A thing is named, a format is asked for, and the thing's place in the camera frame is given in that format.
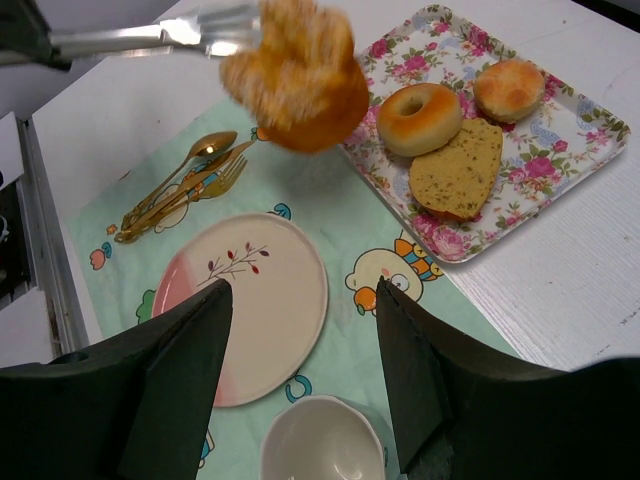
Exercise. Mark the bagel ring bread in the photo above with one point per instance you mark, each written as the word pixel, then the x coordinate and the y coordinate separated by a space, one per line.
pixel 419 118

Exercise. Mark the aluminium frame rail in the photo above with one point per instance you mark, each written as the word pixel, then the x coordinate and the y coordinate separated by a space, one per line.
pixel 49 257

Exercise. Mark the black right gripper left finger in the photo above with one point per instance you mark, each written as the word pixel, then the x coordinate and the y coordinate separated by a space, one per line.
pixel 134 406

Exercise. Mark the round bread roll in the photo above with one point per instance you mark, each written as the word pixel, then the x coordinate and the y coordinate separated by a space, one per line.
pixel 509 90

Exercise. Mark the gold fork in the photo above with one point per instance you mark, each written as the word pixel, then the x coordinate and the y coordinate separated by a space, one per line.
pixel 186 194

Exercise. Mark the floral rectangular tray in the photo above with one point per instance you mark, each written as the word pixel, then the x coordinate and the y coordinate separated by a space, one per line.
pixel 567 138

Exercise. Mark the mint cartoon placemat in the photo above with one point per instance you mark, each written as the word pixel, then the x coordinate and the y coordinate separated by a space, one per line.
pixel 355 235

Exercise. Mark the dark green mug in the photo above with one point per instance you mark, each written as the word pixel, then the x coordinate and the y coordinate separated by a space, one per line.
pixel 328 437

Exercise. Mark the tong finger of the silver left gripper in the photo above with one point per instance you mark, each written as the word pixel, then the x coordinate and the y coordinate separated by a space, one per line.
pixel 211 31

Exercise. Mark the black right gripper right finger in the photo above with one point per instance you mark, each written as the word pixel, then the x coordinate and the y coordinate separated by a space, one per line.
pixel 461 409

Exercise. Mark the gold knife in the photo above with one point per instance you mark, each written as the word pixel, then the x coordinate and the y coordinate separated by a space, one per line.
pixel 195 165

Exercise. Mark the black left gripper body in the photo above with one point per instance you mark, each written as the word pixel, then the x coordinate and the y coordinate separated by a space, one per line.
pixel 25 37

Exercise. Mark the orange bundt bread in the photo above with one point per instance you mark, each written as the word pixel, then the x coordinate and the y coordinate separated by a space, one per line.
pixel 302 84

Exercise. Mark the herb bread slice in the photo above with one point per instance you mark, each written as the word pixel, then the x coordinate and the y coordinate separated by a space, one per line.
pixel 455 181

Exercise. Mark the gold spoon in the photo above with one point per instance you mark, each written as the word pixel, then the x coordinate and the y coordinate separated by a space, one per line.
pixel 206 145

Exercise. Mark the pink white ceramic plate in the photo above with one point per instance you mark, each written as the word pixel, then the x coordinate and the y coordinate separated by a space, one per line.
pixel 280 298

